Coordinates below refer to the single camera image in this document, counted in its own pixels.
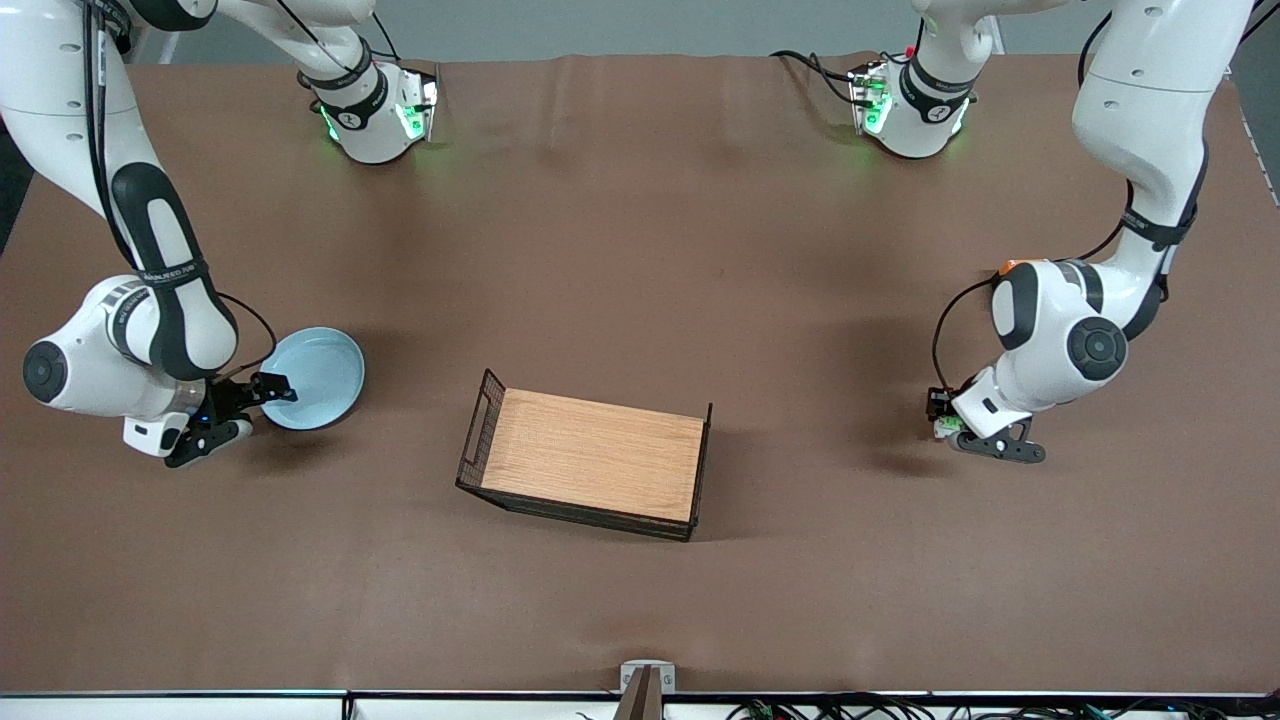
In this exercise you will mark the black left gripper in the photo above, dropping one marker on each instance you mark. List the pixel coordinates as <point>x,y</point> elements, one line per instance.
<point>938,402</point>

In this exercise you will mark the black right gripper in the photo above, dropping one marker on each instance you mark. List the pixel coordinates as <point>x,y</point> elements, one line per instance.
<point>233,396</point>

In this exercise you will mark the red push button green block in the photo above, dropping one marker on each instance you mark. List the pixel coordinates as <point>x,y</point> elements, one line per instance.
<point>950,427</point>

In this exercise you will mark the light blue plate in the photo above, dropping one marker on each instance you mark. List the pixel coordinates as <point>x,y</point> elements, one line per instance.
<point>318,378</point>

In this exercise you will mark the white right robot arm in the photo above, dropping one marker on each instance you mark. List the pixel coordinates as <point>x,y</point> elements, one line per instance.
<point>150,300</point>

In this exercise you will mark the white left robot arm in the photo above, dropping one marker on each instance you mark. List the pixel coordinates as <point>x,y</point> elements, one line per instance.
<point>1140,120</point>

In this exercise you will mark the brown table cover sheet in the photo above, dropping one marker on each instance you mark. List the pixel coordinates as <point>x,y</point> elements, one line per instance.
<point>700,250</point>

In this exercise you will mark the orange button enclosure box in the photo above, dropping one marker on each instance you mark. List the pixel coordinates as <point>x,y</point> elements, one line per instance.
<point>1015,266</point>

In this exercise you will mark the white table edge rail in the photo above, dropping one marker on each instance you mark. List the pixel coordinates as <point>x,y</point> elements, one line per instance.
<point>200,706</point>

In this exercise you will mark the metal bracket with brown post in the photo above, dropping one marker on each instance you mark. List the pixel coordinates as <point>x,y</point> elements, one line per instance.
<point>646,688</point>

